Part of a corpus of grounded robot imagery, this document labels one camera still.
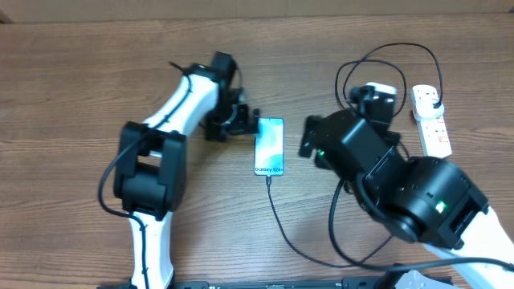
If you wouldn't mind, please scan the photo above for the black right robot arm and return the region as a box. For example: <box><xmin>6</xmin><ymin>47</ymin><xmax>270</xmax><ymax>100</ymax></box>
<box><xmin>299</xmin><ymin>109</ymin><xmax>513</xmax><ymax>288</ymax></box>

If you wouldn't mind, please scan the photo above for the black USB charging cable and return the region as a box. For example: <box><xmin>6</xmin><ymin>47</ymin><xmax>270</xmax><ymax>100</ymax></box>
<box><xmin>264</xmin><ymin>42</ymin><xmax>445</xmax><ymax>269</ymax></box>

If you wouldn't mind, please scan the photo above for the white power strip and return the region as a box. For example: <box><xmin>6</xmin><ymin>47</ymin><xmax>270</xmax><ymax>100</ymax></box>
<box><xmin>410</xmin><ymin>84</ymin><xmax>452</xmax><ymax>158</ymax></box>

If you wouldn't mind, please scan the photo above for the white charger plug adapter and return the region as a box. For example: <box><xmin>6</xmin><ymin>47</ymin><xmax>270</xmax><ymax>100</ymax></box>
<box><xmin>412</xmin><ymin>99</ymin><xmax>445</xmax><ymax>121</ymax></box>

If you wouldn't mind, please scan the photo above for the Samsung Galaxy smartphone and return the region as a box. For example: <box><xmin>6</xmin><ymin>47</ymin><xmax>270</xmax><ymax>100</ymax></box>
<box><xmin>254</xmin><ymin>117</ymin><xmax>284</xmax><ymax>176</ymax></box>

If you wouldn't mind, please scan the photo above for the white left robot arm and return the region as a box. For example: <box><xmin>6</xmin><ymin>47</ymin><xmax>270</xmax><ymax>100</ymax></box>
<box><xmin>110</xmin><ymin>51</ymin><xmax>259</xmax><ymax>288</ymax></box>

